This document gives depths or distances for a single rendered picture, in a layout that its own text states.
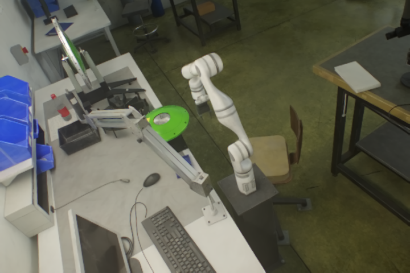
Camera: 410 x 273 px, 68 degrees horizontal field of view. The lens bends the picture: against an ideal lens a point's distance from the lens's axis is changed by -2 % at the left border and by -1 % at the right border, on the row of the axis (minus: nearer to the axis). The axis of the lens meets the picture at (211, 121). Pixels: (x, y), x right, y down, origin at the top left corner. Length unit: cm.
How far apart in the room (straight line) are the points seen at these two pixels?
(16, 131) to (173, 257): 109
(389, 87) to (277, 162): 79
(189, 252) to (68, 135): 129
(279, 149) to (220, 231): 85
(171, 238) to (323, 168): 168
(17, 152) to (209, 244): 105
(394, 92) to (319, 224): 110
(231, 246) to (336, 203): 136
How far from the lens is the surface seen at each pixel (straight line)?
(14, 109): 217
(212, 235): 150
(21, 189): 188
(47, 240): 187
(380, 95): 200
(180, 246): 148
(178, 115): 183
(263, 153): 212
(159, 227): 156
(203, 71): 130
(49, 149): 225
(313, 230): 251
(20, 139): 200
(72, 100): 169
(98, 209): 181
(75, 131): 235
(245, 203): 163
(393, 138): 276
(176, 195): 166
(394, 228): 261
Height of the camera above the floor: 221
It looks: 41 degrees down
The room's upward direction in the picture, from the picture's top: 15 degrees counter-clockwise
